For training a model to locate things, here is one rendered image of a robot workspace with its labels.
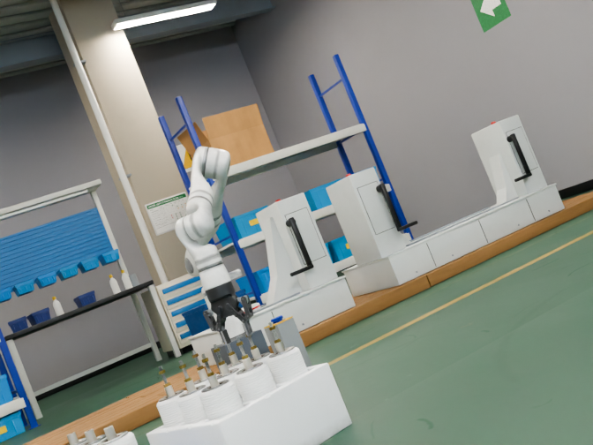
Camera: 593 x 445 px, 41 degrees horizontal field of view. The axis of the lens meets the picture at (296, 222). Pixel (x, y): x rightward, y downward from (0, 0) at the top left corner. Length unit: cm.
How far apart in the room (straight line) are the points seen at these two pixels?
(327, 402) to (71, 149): 903
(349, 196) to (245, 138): 287
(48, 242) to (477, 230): 448
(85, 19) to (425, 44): 368
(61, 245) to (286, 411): 621
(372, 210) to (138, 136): 442
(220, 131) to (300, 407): 555
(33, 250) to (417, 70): 450
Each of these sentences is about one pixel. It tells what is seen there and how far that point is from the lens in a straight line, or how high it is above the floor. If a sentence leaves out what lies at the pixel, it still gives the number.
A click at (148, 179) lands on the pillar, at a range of 871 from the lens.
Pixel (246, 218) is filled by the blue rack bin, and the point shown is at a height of 95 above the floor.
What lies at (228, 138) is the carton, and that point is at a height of 171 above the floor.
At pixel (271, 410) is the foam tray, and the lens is 210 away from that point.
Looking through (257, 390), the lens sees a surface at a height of 20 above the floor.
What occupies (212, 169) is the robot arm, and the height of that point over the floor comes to 81.
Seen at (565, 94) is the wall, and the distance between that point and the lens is 783.
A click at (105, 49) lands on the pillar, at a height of 329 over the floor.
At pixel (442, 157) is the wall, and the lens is 918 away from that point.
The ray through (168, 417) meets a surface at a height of 21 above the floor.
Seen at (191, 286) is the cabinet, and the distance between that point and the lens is 778.
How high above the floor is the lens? 49
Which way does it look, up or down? 2 degrees up
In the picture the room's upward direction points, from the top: 22 degrees counter-clockwise
